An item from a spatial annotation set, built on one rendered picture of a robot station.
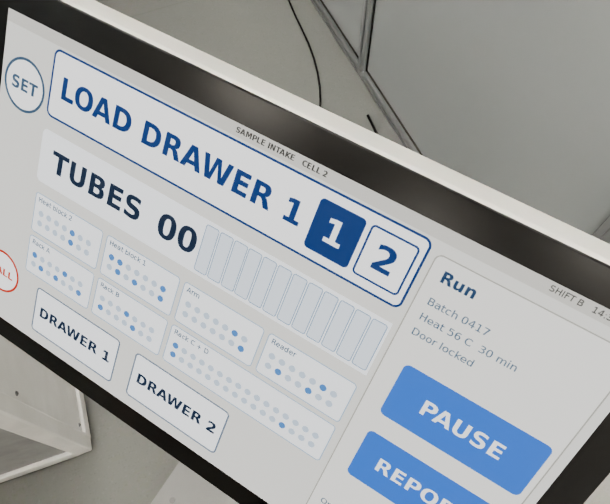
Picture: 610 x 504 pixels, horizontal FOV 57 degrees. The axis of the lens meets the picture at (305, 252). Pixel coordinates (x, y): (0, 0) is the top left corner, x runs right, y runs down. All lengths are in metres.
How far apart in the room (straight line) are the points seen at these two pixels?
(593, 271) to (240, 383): 0.25
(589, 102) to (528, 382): 0.87
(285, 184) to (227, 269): 0.08
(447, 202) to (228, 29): 1.96
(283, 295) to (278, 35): 1.87
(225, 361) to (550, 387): 0.22
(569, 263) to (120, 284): 0.32
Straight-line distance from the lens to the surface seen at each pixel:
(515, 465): 0.39
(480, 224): 0.33
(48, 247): 0.51
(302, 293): 0.37
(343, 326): 0.37
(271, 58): 2.12
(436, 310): 0.35
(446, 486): 0.41
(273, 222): 0.37
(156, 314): 0.45
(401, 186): 0.33
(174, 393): 0.48
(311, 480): 0.45
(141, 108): 0.41
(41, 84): 0.48
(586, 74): 1.17
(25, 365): 1.26
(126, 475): 1.54
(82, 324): 0.51
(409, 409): 0.39
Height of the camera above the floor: 1.46
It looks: 63 degrees down
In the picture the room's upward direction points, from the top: 1 degrees counter-clockwise
